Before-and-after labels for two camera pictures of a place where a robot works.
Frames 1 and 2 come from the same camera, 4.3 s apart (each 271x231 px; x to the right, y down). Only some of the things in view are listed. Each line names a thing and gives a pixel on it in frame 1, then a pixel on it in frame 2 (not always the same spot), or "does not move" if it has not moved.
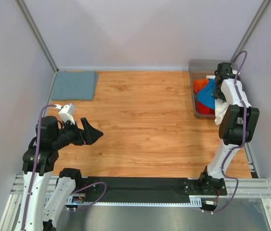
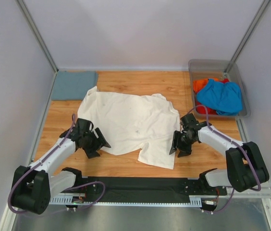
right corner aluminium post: [252, 27] does not move
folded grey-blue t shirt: [70, 85] does not move
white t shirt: [219, 104] to [128, 121]
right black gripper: [216, 95] to [183, 151]
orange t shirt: [199, 84] does not move
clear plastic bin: [203, 73] does not move
